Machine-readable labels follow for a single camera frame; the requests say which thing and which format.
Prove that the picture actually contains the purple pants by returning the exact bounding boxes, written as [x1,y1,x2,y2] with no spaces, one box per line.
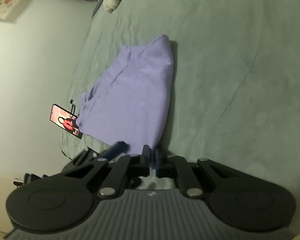
[76,35,174,154]

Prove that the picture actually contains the smartphone with lit screen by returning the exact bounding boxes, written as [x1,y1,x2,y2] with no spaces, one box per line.
[50,104,83,139]

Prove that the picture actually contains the black phone stand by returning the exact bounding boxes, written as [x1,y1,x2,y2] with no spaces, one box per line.
[69,99,77,117]

